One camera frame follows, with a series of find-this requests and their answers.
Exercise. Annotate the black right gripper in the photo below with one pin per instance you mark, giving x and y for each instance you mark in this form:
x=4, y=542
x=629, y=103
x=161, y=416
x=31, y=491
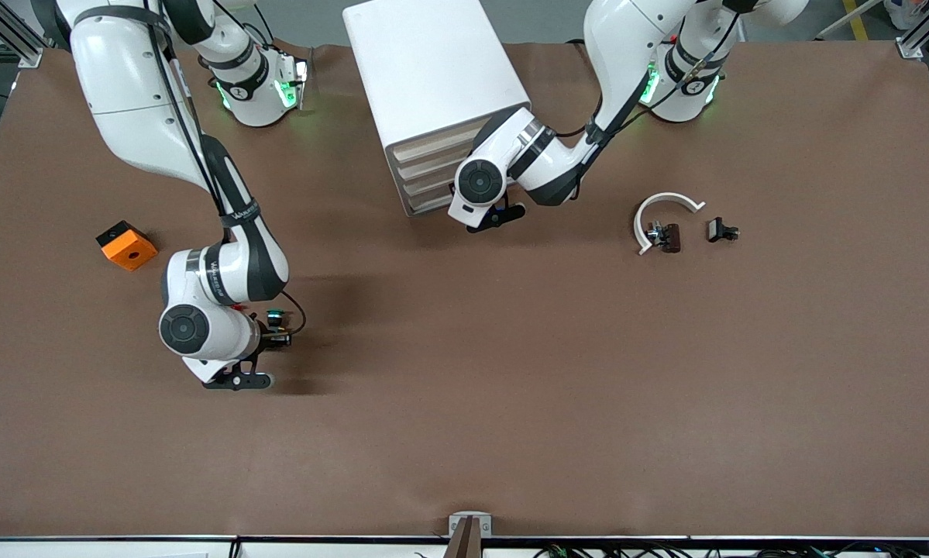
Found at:
x=266, y=328

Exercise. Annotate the green push button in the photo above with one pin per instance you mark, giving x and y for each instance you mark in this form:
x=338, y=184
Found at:
x=276, y=315

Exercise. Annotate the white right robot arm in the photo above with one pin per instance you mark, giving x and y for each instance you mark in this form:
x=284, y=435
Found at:
x=131, y=101

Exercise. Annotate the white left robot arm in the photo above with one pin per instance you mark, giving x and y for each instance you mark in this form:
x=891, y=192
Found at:
x=627, y=46

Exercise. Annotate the orange black button box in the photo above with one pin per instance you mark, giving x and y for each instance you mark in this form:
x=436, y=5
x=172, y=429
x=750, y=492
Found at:
x=129, y=249

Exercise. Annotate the brown table cover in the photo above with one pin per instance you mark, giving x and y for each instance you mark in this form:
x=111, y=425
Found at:
x=464, y=426

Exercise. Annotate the dark brown small component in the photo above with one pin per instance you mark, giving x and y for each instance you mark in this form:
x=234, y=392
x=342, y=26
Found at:
x=669, y=238

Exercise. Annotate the black small component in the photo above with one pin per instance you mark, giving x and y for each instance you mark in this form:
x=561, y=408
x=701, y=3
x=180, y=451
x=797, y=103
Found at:
x=716, y=229

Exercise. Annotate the white table edge rail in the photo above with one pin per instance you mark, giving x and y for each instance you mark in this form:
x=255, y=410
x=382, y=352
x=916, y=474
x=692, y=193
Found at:
x=123, y=549

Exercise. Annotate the grey metal bracket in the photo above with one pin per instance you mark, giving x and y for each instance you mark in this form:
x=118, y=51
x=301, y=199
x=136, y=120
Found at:
x=470, y=521

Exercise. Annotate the brown camera post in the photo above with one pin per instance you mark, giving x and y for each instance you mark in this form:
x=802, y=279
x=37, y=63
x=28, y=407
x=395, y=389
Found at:
x=466, y=542

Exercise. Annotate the aluminium frame post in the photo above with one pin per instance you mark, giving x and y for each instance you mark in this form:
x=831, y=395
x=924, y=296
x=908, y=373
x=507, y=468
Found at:
x=15, y=39
x=917, y=39

